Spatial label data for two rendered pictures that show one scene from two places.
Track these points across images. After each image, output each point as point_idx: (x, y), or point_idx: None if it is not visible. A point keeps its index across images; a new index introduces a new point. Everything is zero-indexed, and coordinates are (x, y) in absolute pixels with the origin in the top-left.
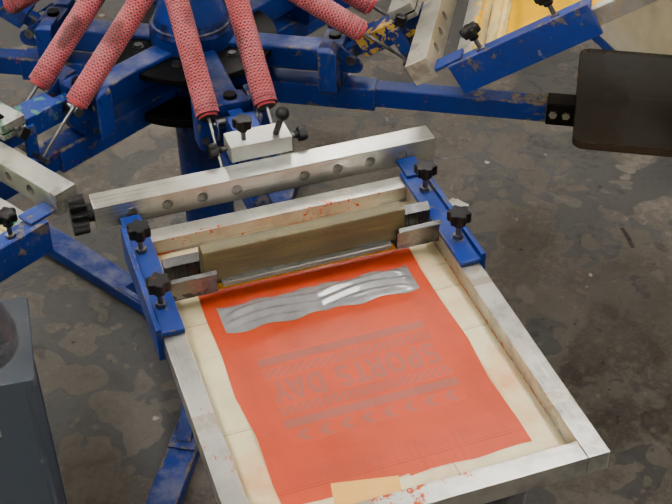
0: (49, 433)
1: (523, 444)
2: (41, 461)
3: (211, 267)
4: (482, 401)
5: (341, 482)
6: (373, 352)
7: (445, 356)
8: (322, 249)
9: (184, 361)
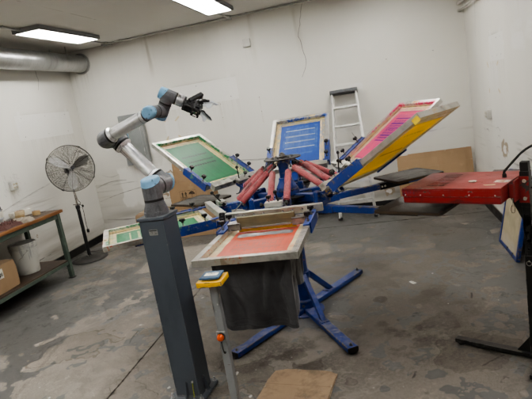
0: (182, 252)
1: None
2: (167, 245)
3: (239, 222)
4: (281, 248)
5: None
6: (266, 241)
7: (283, 241)
8: (270, 222)
9: (218, 237)
